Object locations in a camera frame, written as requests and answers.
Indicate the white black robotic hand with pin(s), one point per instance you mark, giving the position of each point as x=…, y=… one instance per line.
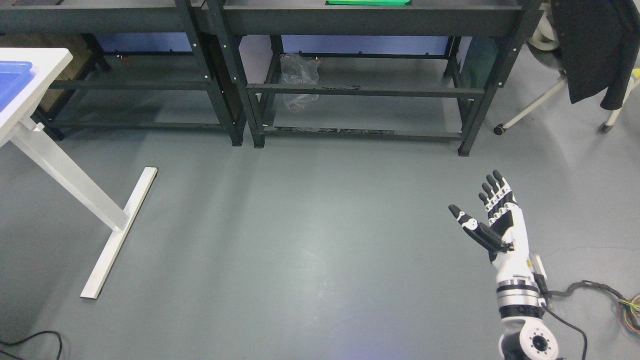
x=504, y=236

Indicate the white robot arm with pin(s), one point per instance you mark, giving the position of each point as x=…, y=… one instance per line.
x=521, y=303

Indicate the green plastic tray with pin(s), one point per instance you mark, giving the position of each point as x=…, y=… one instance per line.
x=381, y=3

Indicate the black metal shelf right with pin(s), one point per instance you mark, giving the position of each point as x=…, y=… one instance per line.
x=455, y=50

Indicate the black metal shelf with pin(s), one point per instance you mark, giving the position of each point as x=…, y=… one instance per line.
x=126, y=53
x=455, y=50

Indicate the blue plastic tray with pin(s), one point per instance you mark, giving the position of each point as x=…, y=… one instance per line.
x=14, y=77

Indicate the black metal shelf left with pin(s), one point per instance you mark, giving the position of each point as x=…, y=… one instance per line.
x=126, y=53

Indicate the white chair with black jacket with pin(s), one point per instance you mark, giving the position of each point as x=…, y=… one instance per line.
x=594, y=46

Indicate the clear plastic bag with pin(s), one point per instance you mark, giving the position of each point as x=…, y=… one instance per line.
x=297, y=70

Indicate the white table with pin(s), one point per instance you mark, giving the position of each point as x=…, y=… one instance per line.
x=26, y=134

